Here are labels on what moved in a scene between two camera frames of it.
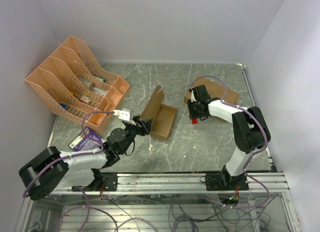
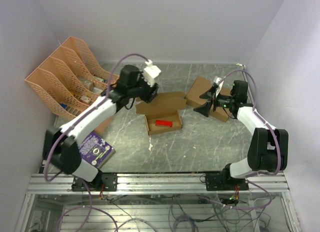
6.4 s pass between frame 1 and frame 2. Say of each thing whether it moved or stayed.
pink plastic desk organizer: stayed
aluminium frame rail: stayed
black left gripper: moved
